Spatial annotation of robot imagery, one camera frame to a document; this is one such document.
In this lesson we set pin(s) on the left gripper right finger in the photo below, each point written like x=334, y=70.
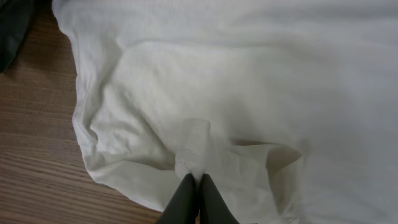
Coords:
x=212, y=207

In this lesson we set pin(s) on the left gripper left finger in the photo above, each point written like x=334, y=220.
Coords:
x=183, y=207

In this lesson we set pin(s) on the white t-shirt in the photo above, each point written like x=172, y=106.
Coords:
x=289, y=106

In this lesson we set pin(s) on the black folded garment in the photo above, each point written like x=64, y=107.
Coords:
x=16, y=17

